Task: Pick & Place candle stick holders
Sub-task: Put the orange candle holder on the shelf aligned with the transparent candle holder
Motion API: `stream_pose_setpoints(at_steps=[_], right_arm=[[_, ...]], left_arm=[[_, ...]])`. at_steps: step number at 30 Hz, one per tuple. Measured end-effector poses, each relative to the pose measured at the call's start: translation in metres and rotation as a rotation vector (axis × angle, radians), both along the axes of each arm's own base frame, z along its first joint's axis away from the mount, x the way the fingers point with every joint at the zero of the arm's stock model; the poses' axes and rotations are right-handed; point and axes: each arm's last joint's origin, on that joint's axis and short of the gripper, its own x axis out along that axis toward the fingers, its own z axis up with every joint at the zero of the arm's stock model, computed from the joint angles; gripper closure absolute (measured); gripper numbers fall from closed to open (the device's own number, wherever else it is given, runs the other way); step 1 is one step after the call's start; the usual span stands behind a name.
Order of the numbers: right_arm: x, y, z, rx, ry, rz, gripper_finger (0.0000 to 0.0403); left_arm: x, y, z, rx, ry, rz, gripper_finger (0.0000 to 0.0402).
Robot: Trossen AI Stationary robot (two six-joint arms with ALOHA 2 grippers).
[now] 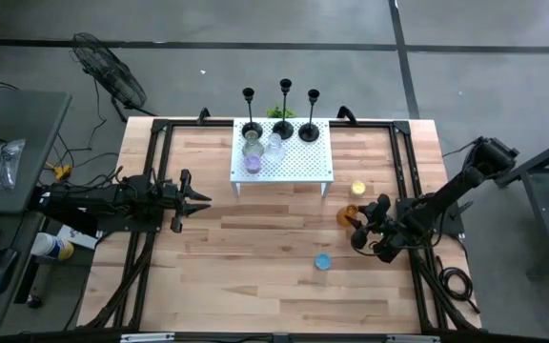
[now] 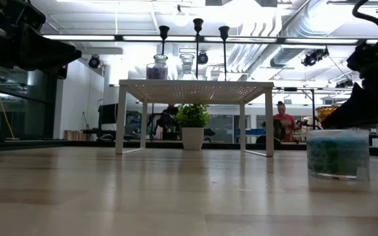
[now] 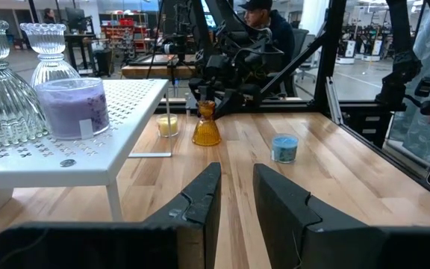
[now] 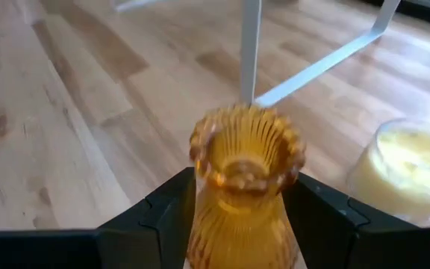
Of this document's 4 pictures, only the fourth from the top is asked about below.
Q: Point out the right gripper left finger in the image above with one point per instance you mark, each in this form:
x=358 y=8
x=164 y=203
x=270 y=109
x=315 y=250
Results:
x=162 y=231

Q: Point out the amber glass candle holder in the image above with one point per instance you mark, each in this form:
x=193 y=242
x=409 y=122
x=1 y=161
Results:
x=245 y=224

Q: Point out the white perforated shelf riser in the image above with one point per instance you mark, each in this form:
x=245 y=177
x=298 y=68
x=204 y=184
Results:
x=250 y=56

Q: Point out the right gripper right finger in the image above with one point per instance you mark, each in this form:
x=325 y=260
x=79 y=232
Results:
x=323 y=224

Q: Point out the yellow candle glass jar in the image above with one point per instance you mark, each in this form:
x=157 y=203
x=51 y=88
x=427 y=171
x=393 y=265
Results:
x=405 y=168

